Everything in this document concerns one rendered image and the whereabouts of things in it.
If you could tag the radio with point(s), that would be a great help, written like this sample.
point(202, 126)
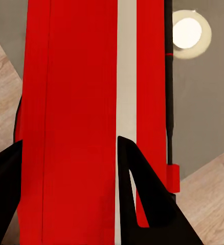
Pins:
point(93, 70)

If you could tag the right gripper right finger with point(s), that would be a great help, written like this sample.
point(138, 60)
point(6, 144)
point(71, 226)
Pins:
point(167, 223)

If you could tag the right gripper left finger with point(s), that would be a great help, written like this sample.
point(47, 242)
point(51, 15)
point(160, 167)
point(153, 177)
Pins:
point(10, 184)

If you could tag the coffee table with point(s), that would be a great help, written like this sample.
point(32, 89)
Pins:
point(198, 74)

